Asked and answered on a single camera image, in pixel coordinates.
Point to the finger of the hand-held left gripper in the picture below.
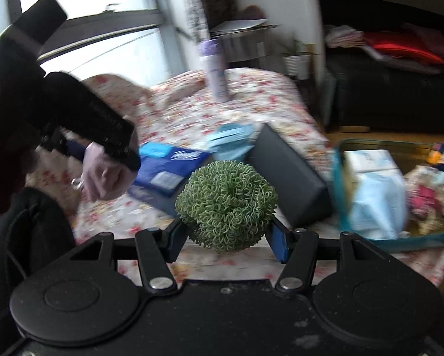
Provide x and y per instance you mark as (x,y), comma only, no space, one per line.
(73,149)

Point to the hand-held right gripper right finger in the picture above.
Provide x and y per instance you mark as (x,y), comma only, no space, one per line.
(277,243)

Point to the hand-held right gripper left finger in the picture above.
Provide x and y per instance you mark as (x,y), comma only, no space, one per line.
(175,241)

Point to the pink knitted cloth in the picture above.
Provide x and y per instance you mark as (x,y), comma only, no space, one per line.
(103,172)

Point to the green curly scrubber ball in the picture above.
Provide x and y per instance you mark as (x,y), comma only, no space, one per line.
(225,206)

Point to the teal tin box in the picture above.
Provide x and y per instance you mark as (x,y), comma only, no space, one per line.
(355,230)

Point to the blue face mask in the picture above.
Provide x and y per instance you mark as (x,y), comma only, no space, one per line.
(377,202)

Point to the white tissue packet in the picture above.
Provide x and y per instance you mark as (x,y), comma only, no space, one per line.
(370,160)

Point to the bagged cream crochet lace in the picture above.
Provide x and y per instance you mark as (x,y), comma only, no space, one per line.
(431,193)

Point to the long black box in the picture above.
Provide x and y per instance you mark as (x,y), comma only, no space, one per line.
(292,178)

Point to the blue tissue pack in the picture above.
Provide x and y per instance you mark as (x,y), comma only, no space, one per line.
(166,172)

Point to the purple cartoon water bottle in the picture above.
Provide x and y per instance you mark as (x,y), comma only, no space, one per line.
(214,70)

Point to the floral printed tablecloth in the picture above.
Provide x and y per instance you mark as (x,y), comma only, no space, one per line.
(266,92)

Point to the white plant pot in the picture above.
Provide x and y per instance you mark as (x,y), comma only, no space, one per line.
(298,63)

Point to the black sofa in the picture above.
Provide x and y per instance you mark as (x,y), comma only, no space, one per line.
(392,96)

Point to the side table with papers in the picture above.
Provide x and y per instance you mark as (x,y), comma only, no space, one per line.
(244,40)

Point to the pile of pink clothes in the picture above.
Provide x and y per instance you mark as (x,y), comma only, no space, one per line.
(344,35)

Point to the red cushion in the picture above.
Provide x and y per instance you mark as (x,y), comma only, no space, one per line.
(403,48)

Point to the window frame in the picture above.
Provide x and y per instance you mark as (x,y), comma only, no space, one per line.
(96,18)

